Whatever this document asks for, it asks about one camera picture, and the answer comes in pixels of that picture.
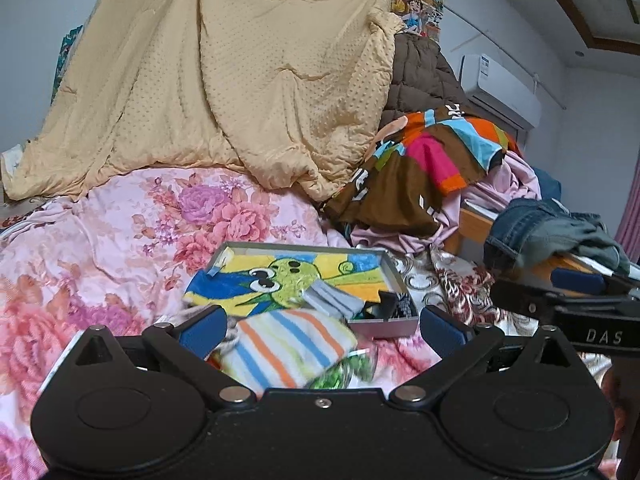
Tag striped pastel towel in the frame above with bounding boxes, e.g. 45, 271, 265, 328
215, 309, 358, 396

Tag grey striped sock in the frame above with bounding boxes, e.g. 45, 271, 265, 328
302, 280, 366, 321

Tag person's right hand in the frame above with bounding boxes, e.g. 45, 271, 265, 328
601, 367, 628, 442

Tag blue denim jeans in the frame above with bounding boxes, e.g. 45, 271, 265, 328
483, 198, 631, 275

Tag cartoon frog towel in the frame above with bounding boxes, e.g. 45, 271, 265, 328
183, 247, 395, 318

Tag black patterned cloth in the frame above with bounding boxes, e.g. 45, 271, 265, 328
356, 290, 418, 321

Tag grey metal tray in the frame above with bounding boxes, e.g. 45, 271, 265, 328
183, 242, 419, 339

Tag pink floral quilt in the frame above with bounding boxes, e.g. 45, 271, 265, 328
0, 167, 444, 480

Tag pale pink sheet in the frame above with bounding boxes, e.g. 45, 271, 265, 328
349, 151, 542, 254

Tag green patterned plastic bag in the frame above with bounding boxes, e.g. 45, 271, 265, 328
307, 348, 378, 390

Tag colorful patchwork brown cloth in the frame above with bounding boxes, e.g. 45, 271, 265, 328
321, 103, 520, 237

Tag brown quilted jacket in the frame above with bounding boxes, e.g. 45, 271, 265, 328
378, 32, 470, 128

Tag beige dotted blanket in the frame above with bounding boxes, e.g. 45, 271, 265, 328
1, 0, 402, 201

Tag wooden bed frame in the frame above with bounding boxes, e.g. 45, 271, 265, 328
456, 198, 639, 280

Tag white wall air conditioner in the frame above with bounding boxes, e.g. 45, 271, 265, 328
459, 54, 541, 131

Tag cartoon wall poster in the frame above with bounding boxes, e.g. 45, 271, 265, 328
390, 0, 444, 44

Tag teal wall hanging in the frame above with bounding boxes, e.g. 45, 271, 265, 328
51, 25, 84, 100

